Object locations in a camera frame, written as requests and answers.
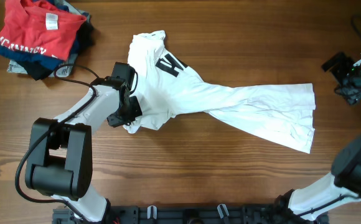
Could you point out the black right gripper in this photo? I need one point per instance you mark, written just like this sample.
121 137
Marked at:
336 63

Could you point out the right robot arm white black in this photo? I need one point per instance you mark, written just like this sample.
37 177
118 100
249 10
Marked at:
342 184

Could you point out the navy blue folded garment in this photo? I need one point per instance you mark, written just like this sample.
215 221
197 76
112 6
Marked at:
40 59

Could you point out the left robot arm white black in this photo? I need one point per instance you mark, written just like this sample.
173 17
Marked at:
59 164

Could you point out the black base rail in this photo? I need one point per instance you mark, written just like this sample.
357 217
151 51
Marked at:
247 214

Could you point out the red folded t-shirt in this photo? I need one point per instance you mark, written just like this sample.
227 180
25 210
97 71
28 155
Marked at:
34 34

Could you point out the white rail clip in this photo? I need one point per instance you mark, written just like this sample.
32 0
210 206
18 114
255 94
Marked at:
152 212
222 211

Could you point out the white rail clip left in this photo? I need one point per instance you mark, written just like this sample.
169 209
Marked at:
152 212

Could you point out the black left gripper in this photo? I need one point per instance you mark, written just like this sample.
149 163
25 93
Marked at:
126 112

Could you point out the grey printed folded garment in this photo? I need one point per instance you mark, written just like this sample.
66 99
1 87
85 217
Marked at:
63 69

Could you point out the white t-shirt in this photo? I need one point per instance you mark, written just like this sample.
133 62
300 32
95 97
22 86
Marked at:
167 87

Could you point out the white rail clip right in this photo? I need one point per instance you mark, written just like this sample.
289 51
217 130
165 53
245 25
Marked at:
222 211

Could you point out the black folded garment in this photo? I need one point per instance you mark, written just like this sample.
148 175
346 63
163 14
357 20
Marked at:
40 69

